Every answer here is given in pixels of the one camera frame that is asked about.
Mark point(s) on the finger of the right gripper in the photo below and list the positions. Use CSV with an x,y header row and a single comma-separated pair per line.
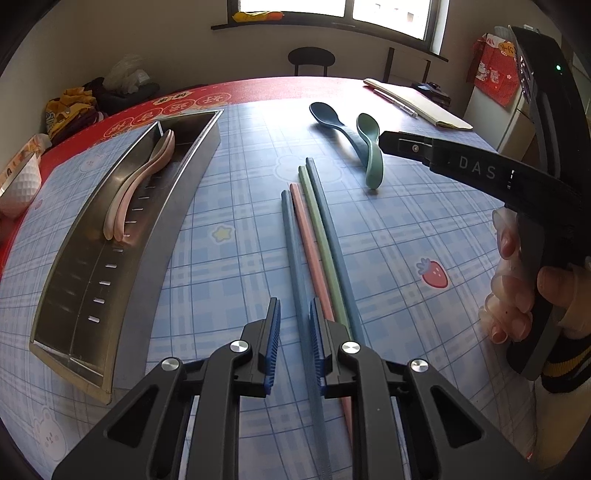
x,y
408,146

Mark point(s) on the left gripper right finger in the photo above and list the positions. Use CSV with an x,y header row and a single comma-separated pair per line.
x,y
408,420

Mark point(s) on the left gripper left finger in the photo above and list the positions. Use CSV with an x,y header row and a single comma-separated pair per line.
x,y
182,417

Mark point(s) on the green spoon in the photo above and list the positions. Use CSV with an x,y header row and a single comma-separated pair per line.
x,y
369,130

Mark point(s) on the blue spoon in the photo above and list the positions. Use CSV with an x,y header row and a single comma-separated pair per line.
x,y
326,116

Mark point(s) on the blue chopstick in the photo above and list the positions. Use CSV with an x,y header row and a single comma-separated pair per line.
x,y
324,467
340,265

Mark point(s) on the steel utensil tray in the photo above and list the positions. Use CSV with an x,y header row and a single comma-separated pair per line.
x,y
95,315

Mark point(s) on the striped sleeve forearm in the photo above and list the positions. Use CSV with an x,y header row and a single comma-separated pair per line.
x,y
562,399

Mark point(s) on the right hand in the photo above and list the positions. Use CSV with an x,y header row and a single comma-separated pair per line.
x,y
508,310

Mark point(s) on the white notebook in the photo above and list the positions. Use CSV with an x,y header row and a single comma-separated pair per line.
x,y
422,105

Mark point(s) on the pen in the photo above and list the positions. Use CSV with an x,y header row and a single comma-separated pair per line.
x,y
409,111

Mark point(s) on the white refrigerator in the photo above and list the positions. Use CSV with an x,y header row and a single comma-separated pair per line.
x,y
509,130

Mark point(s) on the red cloth on fridge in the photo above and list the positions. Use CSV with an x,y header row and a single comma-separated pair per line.
x,y
493,69

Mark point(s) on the window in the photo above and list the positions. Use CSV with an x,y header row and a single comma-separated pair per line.
x,y
416,24

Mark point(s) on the blue plaid placemat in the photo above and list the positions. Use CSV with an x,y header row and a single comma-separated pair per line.
x,y
420,253

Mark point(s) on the black stool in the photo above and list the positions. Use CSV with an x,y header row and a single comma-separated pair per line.
x,y
311,56

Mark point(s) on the yellow item on sill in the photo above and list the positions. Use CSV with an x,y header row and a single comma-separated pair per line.
x,y
252,17

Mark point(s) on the red table mat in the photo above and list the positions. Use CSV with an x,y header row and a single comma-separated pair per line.
x,y
138,115

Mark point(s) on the white ceramic bowl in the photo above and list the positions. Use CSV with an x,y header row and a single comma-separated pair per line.
x,y
21,187

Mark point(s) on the white plastic bag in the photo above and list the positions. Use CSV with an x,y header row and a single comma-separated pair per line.
x,y
126,76

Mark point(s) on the yellow clothes pile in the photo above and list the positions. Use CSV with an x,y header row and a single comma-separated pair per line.
x,y
74,110

